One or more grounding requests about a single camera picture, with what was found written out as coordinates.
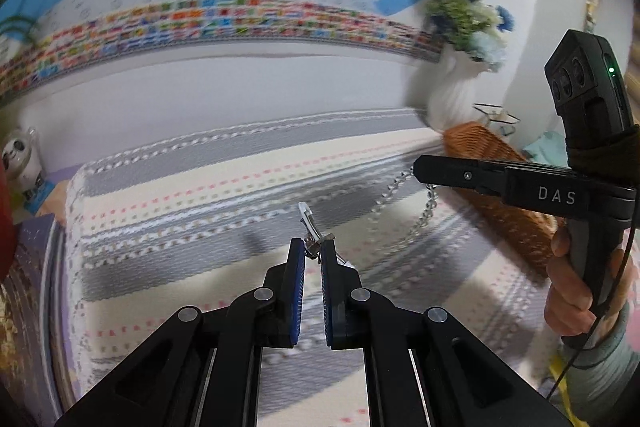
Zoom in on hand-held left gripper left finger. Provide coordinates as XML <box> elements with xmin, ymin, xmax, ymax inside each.
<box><xmin>52</xmin><ymin>237</ymin><xmax>307</xmax><ymax>427</ymax></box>

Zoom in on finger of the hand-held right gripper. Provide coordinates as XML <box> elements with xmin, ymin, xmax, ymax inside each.
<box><xmin>412</xmin><ymin>153</ymin><xmax>508</xmax><ymax>198</ymax></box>

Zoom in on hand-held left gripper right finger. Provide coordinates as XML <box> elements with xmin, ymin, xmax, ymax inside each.
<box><xmin>320</xmin><ymin>239</ymin><xmax>577</xmax><ymax>427</ymax></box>

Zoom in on brown wicker basket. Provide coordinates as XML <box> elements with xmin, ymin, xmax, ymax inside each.
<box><xmin>442</xmin><ymin>121</ymin><xmax>567</xmax><ymax>279</ymax></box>

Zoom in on clear bead chain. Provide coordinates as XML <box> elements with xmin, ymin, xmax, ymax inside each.
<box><xmin>369</xmin><ymin>167</ymin><xmax>442</xmax><ymax>249</ymax></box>

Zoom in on silver hair clip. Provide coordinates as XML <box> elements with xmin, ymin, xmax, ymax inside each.
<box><xmin>298</xmin><ymin>201</ymin><xmax>357</xmax><ymax>269</ymax></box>

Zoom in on person's right forearm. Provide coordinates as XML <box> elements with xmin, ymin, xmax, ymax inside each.
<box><xmin>554</xmin><ymin>302</ymin><xmax>640</xmax><ymax>426</ymax></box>

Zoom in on person's right hand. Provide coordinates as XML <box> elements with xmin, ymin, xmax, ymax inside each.
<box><xmin>544</xmin><ymin>225</ymin><xmax>637</xmax><ymax>350</ymax></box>

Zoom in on teal cloth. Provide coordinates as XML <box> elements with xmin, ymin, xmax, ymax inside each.
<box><xmin>522</xmin><ymin>130</ymin><xmax>569</xmax><ymax>168</ymax></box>

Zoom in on white ribbed vase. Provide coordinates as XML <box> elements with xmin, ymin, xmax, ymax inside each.
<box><xmin>427</xmin><ymin>49</ymin><xmax>494</xmax><ymax>134</ymax></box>

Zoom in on striped woven mat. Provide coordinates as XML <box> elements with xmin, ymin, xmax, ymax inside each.
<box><xmin>55</xmin><ymin>107</ymin><xmax>567</xmax><ymax>427</ymax></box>

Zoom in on blue and white flowers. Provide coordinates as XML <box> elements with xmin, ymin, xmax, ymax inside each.
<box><xmin>424</xmin><ymin>0</ymin><xmax>519</xmax><ymax>74</ymax></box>

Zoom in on small panda figurine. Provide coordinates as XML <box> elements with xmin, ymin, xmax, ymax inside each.
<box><xmin>0</xmin><ymin>127</ymin><xmax>45</xmax><ymax>208</ymax></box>

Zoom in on wire glass holder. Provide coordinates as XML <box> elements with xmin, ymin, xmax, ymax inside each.
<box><xmin>472</xmin><ymin>102</ymin><xmax>522</xmax><ymax>138</ymax></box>

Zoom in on black cable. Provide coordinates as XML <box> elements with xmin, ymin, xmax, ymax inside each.
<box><xmin>546</xmin><ymin>217</ymin><xmax>639</xmax><ymax>402</ymax></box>

